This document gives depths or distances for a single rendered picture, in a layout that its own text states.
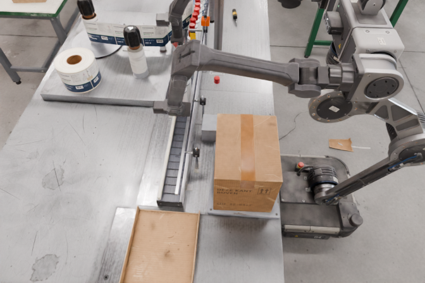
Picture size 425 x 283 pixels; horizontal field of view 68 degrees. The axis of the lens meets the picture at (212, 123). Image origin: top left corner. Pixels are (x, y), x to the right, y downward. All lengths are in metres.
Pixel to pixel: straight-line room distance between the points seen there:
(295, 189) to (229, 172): 1.05
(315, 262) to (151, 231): 1.23
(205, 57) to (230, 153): 0.44
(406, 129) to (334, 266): 1.06
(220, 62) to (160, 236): 0.77
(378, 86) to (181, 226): 0.88
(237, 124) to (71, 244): 0.80
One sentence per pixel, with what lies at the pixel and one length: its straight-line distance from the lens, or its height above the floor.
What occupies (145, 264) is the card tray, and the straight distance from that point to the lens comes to 1.32.
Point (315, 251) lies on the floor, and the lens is 2.29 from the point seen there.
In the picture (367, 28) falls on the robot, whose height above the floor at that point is 1.53.
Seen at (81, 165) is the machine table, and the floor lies 0.83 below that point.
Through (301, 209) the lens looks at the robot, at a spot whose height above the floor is 0.24.
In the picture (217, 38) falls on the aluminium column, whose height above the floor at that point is 1.07.
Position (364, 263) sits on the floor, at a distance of 2.37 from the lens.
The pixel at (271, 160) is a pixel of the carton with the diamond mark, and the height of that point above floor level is 1.12.
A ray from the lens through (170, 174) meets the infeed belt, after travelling 1.40.
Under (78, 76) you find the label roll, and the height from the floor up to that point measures 0.99.
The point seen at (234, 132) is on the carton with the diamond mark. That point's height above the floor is 1.12.
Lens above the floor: 2.10
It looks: 52 degrees down
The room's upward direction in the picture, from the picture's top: 1 degrees clockwise
